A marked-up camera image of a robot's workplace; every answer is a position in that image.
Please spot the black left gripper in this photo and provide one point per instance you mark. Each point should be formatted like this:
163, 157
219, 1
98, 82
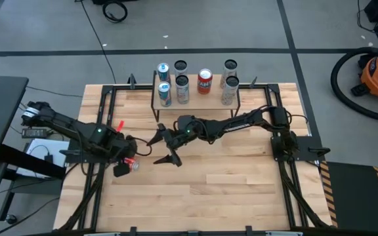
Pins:
123, 147

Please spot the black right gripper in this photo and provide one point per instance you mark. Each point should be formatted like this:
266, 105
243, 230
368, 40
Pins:
184, 131

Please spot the red Fanta soda can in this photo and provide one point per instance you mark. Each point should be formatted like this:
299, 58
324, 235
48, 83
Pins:
133, 164
204, 82

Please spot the blue slim energy drink can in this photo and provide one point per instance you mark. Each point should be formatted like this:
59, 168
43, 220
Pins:
165, 95
163, 72

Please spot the white slim beverage can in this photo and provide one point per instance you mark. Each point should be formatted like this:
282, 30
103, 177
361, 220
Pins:
180, 67
229, 70
230, 91
182, 90

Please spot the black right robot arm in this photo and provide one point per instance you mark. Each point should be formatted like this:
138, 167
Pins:
241, 121

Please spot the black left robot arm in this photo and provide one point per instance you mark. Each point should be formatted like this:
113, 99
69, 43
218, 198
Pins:
64, 124

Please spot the red tape tag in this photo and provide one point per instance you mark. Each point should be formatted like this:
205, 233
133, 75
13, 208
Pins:
120, 126

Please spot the black table clamp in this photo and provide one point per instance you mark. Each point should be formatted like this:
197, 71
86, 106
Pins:
248, 230
132, 230
131, 81
253, 82

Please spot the small black charger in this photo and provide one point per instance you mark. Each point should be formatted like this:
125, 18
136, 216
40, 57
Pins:
48, 158

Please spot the white flat board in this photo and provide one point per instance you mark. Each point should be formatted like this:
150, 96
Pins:
38, 145

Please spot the black power adapter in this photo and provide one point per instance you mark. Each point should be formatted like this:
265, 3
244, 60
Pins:
34, 133

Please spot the black caster wheel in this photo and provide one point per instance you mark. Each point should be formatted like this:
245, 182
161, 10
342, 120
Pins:
10, 219

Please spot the black mat hazard stripes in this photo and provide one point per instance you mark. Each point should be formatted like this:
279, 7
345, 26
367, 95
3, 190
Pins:
353, 196

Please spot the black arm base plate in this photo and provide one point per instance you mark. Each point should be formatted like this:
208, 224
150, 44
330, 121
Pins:
74, 157
310, 154

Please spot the wooden shelf black metal frame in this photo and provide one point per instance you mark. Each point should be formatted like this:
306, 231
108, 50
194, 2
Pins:
195, 103

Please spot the black aluminium table frame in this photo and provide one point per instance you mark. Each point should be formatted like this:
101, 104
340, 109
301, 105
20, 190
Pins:
143, 87

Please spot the white edge bracket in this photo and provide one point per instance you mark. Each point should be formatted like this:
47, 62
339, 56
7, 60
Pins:
284, 234
102, 234

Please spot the black desk leg frame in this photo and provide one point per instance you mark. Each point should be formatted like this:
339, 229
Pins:
44, 169

